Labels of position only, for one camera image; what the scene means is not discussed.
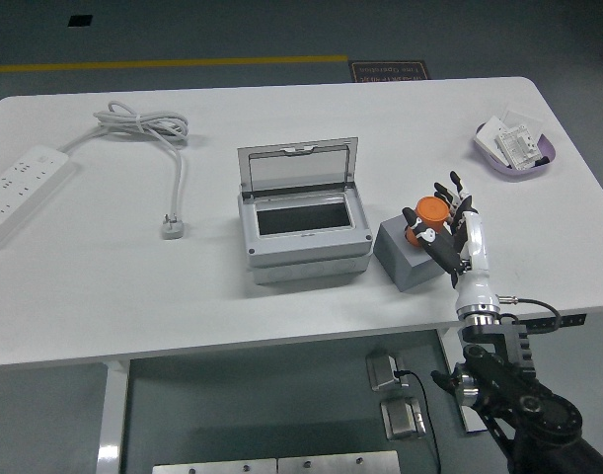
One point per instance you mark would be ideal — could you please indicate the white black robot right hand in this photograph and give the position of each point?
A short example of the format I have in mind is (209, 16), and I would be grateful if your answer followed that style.
(474, 257)

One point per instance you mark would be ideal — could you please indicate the orange cylindrical battery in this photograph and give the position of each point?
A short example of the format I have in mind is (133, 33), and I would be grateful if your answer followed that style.
(431, 210)

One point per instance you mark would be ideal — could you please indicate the smoky transparent box lid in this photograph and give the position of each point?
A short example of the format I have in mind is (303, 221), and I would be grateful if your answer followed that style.
(296, 144)

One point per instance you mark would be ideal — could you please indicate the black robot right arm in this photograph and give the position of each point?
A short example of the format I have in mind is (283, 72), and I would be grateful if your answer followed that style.
(528, 395)

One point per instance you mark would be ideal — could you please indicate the grey cube battery holder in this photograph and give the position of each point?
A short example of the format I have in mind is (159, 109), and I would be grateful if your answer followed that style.
(409, 266)

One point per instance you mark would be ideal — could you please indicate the metal floor socket box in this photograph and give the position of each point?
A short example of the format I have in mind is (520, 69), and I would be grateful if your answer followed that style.
(382, 375)
(402, 419)

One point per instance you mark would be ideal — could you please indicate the purple plastic tray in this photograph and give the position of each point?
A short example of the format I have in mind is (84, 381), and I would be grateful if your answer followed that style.
(520, 174)

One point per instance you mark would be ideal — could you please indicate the small black part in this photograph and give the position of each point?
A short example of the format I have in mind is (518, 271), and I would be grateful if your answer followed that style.
(543, 161)

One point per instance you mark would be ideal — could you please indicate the white square plate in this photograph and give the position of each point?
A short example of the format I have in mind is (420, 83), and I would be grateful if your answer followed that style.
(486, 138)

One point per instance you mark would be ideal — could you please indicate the white socket module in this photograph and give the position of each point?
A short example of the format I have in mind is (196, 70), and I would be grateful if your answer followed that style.
(518, 145)

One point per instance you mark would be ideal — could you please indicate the clear square cover plate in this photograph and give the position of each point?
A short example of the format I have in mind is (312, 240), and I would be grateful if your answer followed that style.
(523, 116)

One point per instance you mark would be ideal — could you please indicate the dark floor sign mat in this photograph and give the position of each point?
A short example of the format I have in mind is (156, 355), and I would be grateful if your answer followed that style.
(390, 71)

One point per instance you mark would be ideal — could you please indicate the yellow floor tape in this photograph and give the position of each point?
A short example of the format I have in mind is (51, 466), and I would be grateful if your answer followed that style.
(182, 62)

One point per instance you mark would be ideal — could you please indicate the black square floor marker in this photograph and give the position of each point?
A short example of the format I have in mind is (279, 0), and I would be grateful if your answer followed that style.
(80, 21)

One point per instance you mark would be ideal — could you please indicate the white power strip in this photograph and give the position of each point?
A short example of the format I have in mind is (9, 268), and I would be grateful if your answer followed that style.
(15, 192)

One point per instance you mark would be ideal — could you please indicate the black perforated bracket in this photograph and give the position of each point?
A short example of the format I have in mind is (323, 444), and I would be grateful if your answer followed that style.
(570, 320)

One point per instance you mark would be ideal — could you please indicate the grey plastic enclosure box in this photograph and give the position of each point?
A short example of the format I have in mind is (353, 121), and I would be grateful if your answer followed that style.
(306, 247)

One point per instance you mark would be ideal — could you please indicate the metal base plate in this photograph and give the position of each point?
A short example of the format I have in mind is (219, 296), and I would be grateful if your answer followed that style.
(338, 464)
(212, 467)

